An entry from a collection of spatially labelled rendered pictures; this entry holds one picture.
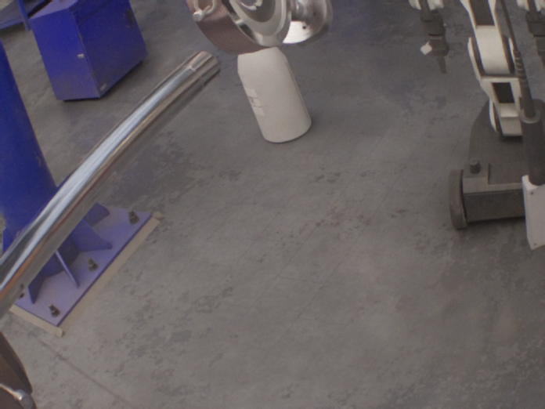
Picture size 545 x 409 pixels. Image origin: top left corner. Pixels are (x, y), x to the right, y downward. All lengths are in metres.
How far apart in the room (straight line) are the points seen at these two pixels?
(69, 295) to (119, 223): 0.46
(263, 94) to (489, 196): 1.21
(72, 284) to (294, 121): 1.14
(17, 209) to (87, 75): 1.69
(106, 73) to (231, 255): 1.97
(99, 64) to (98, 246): 1.62
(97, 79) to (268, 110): 1.51
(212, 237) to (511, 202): 1.22
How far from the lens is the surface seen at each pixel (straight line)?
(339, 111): 3.55
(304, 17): 2.01
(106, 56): 4.64
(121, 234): 3.27
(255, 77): 3.30
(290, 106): 3.38
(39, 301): 3.19
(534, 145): 1.07
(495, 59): 2.40
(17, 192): 3.08
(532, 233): 1.17
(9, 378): 1.08
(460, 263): 2.57
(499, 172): 2.60
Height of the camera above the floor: 1.70
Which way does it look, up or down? 32 degrees down
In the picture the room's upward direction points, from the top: 22 degrees counter-clockwise
